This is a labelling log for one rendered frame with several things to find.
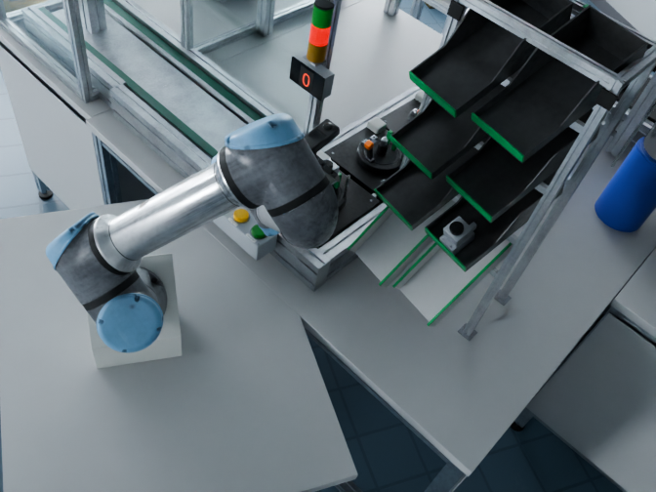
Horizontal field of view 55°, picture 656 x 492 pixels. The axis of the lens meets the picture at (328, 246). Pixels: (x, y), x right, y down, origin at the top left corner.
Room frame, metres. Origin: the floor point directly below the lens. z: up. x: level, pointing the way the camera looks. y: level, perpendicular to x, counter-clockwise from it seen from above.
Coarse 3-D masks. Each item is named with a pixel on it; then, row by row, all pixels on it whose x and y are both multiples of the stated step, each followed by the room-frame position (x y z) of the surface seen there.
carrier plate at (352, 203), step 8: (344, 176) 1.33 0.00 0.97; (344, 184) 1.29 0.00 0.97; (352, 184) 1.30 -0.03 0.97; (352, 192) 1.27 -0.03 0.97; (360, 192) 1.28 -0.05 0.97; (368, 192) 1.29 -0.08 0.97; (352, 200) 1.24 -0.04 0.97; (360, 200) 1.25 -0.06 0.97; (368, 200) 1.26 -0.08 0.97; (376, 200) 1.26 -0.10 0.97; (344, 208) 1.21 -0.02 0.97; (352, 208) 1.21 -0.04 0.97; (360, 208) 1.22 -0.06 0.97; (368, 208) 1.23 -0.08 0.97; (344, 216) 1.18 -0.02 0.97; (352, 216) 1.18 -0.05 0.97; (360, 216) 1.19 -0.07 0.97; (344, 224) 1.15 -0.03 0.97; (336, 232) 1.11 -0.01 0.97; (328, 240) 1.09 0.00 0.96
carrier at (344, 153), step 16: (368, 128) 1.57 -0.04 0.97; (384, 128) 1.57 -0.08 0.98; (336, 144) 1.46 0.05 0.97; (352, 144) 1.47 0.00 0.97; (384, 144) 1.43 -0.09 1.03; (336, 160) 1.39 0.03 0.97; (352, 160) 1.40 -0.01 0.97; (368, 160) 1.39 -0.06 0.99; (384, 160) 1.41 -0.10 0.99; (400, 160) 1.43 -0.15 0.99; (352, 176) 1.34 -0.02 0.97; (368, 176) 1.35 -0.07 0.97; (384, 176) 1.37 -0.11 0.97
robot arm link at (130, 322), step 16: (128, 288) 0.64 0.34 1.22; (144, 288) 0.66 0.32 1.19; (96, 304) 0.60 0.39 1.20; (112, 304) 0.59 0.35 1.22; (128, 304) 0.60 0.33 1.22; (144, 304) 0.62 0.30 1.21; (96, 320) 0.58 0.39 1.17; (112, 320) 0.58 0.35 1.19; (128, 320) 0.59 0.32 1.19; (144, 320) 0.60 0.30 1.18; (160, 320) 0.61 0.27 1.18; (112, 336) 0.56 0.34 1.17; (128, 336) 0.57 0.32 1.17; (144, 336) 0.58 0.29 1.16; (128, 352) 0.55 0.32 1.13
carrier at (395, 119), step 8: (416, 96) 1.77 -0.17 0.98; (408, 104) 1.73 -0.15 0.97; (416, 104) 1.74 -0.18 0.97; (392, 112) 1.67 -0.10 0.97; (400, 112) 1.68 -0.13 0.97; (408, 112) 1.69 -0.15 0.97; (416, 112) 1.65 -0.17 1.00; (384, 120) 1.62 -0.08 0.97; (392, 120) 1.63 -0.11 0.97; (400, 120) 1.64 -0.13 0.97; (408, 120) 1.63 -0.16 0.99; (392, 128) 1.59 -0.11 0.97
